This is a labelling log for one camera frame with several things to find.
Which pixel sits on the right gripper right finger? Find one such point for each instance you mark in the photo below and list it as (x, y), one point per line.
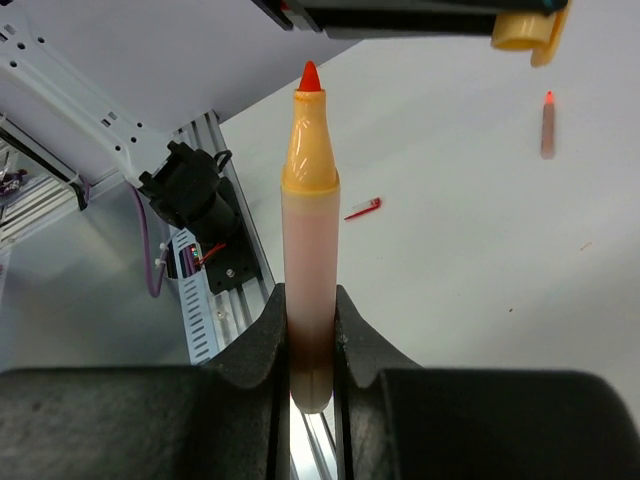
(398, 420)

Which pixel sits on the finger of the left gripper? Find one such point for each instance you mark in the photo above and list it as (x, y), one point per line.
(378, 19)

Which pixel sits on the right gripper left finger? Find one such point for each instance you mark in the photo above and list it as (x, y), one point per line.
(227, 418)

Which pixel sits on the orange marker cap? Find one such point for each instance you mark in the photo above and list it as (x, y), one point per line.
(531, 32)

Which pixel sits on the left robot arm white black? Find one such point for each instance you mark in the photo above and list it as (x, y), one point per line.
(182, 186)

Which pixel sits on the small red pen cap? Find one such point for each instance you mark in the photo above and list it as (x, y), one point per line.
(364, 208)

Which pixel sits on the slim orange-tip pen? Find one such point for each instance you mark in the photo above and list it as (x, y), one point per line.
(548, 127)

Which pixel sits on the white slotted cable duct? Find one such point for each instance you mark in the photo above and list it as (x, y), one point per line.
(194, 298)

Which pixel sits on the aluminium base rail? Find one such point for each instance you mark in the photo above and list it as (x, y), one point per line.
(228, 293)

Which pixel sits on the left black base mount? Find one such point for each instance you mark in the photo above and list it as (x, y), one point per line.
(236, 263)

